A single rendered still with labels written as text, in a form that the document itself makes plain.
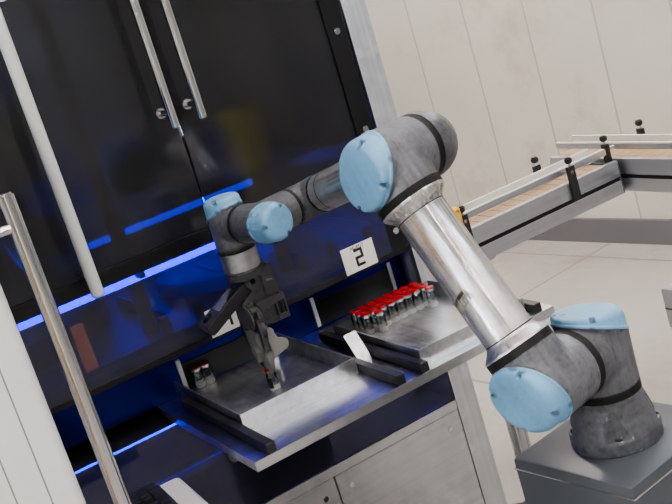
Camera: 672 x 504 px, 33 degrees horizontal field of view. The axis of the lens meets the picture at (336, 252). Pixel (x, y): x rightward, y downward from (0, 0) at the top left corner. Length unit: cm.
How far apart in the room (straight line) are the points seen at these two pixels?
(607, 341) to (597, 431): 15
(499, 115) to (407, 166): 399
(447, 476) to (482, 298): 105
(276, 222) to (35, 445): 64
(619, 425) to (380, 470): 88
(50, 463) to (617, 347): 87
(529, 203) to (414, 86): 327
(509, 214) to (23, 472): 156
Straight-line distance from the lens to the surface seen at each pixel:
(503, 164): 580
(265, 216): 203
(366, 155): 171
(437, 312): 241
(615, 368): 181
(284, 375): 232
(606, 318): 179
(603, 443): 185
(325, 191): 206
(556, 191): 293
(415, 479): 266
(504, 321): 171
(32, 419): 166
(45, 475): 169
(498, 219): 282
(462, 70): 580
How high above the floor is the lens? 166
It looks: 14 degrees down
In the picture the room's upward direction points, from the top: 17 degrees counter-clockwise
